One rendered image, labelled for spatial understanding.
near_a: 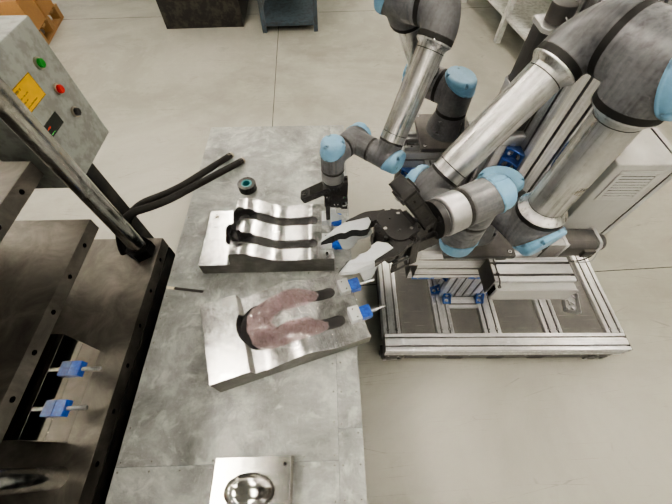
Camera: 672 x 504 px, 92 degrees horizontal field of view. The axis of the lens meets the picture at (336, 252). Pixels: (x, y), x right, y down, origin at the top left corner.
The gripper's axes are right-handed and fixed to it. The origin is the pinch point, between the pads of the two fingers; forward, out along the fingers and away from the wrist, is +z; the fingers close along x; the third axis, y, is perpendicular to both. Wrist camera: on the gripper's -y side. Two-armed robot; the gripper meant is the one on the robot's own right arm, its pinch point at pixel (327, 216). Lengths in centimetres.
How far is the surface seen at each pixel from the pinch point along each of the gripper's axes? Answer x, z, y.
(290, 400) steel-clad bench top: -63, 11, -12
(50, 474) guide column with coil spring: -80, 6, -74
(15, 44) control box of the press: 20, -53, -85
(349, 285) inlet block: -28.2, 2.8, 7.2
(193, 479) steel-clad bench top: -82, 11, -38
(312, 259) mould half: -17.6, 2.4, -5.8
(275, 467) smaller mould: -80, 4, -15
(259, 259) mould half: -17.6, 1.6, -24.7
